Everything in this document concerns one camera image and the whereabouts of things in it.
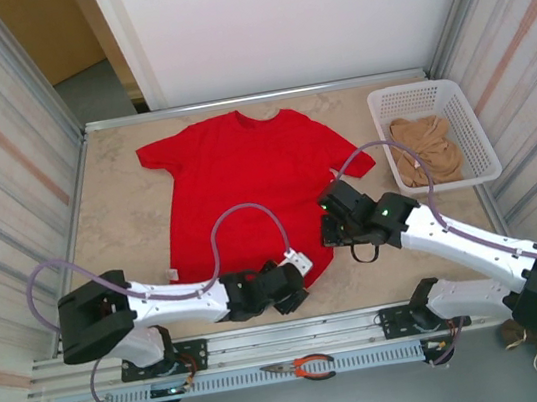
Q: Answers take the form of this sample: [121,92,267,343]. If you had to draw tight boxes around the aluminium mounting rail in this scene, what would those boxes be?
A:
[23,277,537,402]

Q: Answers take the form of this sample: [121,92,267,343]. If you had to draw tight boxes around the orange handled pliers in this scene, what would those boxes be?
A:
[258,350,337,390]

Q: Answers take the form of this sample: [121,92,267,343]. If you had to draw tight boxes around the red t-shirt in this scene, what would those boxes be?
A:
[131,90,394,312]

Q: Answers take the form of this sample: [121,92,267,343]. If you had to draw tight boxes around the wooden door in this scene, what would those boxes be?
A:
[0,0,111,95]

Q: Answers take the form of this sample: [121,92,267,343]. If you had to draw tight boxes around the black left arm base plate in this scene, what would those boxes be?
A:
[117,338,212,385]

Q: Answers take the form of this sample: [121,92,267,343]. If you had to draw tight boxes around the grey slotted cable duct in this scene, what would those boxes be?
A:
[49,341,428,402]

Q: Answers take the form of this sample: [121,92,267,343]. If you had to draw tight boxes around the tan crumpled cloth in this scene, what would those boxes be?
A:
[386,110,468,192]

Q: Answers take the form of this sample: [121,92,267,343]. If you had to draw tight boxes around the white plastic perforated basket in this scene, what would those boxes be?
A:
[364,71,505,200]

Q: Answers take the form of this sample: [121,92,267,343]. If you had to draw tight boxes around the short black right gripper cable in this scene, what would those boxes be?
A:
[349,238,381,266]

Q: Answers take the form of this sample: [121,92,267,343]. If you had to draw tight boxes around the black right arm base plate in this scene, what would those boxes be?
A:
[377,293,474,343]

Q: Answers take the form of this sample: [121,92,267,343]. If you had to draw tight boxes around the aluminium table edge bar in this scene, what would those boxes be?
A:
[81,66,430,135]

